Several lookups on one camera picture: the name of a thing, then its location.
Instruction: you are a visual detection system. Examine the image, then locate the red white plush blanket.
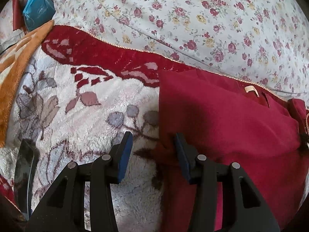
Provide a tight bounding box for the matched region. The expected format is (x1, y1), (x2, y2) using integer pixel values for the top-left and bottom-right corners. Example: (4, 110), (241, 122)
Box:
(0, 25), (290, 232)

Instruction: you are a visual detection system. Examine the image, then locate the orange patterned blanket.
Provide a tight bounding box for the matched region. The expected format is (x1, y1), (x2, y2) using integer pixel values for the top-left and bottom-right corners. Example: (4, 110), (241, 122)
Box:
(0, 20), (54, 148)

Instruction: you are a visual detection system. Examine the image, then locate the floral white duvet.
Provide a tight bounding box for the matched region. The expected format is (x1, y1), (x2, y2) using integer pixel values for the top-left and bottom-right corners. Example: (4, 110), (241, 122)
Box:
(53, 0), (308, 101)

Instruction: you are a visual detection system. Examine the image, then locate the red fleece shirt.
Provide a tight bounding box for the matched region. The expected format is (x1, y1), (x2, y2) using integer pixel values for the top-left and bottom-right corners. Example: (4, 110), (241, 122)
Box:
(153, 70), (308, 231)

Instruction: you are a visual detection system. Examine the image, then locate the blue plastic bag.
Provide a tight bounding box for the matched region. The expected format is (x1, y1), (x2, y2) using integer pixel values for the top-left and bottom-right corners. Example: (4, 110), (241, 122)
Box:
(23, 0), (55, 32)

